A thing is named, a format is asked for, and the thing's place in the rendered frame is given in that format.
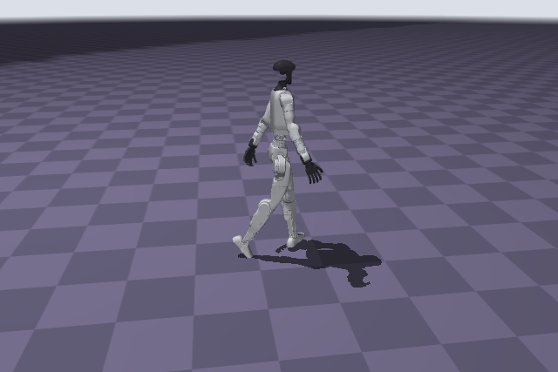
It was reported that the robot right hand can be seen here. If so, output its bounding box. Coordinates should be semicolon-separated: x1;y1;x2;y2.
300;156;323;184

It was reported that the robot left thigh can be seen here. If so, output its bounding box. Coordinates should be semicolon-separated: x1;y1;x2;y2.
282;156;295;202

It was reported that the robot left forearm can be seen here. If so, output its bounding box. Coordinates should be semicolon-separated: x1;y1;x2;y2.
251;117;268;146

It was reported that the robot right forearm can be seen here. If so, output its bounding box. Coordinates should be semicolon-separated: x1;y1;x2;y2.
289;124;310;162

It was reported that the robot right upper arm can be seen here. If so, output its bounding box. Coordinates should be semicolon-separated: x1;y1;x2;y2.
280;93;301;133

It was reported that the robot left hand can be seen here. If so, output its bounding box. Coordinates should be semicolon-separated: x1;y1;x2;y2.
243;138;257;166

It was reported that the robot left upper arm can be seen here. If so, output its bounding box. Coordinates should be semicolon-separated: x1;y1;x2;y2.
262;101;270;125

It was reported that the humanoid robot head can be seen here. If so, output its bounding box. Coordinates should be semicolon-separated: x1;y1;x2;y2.
273;60;296;91

